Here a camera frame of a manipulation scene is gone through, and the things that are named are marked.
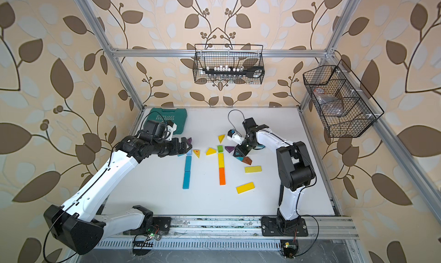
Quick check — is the yellow long block bottom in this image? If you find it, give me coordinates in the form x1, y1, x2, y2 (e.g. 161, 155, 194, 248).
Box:
236, 182, 255, 194

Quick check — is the green plastic tool case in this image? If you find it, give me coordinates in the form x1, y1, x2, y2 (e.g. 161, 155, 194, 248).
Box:
147, 108, 187, 134

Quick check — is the dark purple triangle block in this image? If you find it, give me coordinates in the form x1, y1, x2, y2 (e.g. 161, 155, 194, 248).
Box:
225, 146, 235, 153

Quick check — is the black wire basket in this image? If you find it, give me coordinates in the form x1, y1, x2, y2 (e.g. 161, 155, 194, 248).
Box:
192, 43, 265, 86
303, 60, 384, 138

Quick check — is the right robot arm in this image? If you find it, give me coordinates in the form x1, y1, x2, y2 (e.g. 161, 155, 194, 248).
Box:
227, 118, 316, 231

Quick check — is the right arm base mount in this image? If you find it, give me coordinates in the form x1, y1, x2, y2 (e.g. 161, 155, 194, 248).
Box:
260, 212, 308, 237

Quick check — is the yellow small block bottom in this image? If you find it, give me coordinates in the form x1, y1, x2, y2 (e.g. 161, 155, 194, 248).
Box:
218, 134, 225, 144

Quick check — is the long yellow block diagonal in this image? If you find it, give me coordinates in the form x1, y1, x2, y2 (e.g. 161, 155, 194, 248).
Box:
218, 153, 225, 168

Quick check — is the brown house-shaped block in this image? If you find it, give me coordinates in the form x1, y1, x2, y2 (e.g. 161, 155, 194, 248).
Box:
242, 156, 252, 165

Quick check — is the orange rectangular block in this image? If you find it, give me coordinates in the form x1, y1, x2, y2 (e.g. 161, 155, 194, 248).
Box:
219, 167, 226, 186

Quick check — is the black wire basket back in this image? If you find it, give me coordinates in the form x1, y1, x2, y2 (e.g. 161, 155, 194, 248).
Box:
192, 43, 265, 86

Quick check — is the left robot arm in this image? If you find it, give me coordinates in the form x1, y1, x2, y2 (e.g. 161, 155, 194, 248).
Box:
44, 120, 192, 255

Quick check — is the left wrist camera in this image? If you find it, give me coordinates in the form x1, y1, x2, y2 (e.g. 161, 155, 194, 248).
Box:
165, 120, 178, 141

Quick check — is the socket bit holder strip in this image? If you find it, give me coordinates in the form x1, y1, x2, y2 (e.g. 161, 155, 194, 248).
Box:
198, 66, 265, 79

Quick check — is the teal long block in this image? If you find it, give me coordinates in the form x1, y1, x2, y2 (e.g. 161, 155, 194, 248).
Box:
183, 171, 191, 190
184, 156, 192, 172

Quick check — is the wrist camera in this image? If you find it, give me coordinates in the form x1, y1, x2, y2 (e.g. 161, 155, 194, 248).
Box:
165, 120, 178, 141
227, 129, 244, 144

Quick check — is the yellow small block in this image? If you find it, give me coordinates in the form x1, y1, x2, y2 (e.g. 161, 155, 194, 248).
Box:
218, 134, 225, 144
206, 147, 217, 156

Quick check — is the clear plastic bag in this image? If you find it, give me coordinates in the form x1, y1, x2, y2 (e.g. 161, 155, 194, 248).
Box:
313, 87, 344, 116

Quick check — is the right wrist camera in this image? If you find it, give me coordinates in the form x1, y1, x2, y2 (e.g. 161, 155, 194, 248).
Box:
227, 129, 244, 144

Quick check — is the aluminium rail front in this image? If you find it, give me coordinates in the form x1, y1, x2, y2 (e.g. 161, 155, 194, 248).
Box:
109, 215, 359, 240

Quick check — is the black wire basket right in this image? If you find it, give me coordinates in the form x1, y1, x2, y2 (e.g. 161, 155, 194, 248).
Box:
303, 60, 384, 138

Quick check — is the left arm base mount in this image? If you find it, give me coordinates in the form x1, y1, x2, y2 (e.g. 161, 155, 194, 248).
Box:
123, 205, 172, 235

